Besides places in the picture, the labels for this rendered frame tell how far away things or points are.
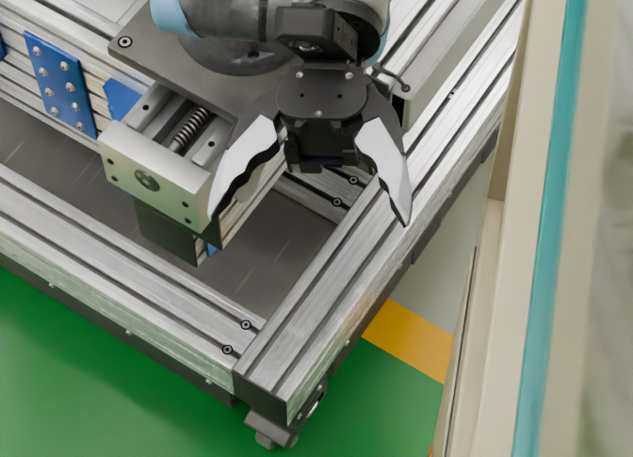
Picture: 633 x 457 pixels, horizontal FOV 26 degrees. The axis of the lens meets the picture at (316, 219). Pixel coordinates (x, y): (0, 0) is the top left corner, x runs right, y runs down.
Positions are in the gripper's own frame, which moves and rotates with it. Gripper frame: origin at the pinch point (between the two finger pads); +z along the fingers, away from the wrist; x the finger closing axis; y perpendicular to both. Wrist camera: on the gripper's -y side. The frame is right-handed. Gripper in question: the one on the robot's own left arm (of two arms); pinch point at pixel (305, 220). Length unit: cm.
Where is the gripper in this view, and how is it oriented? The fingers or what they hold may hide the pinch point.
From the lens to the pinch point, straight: 102.4
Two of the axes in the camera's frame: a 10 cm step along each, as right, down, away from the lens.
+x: -9.8, -0.4, 1.8
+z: -1.2, 8.6, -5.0
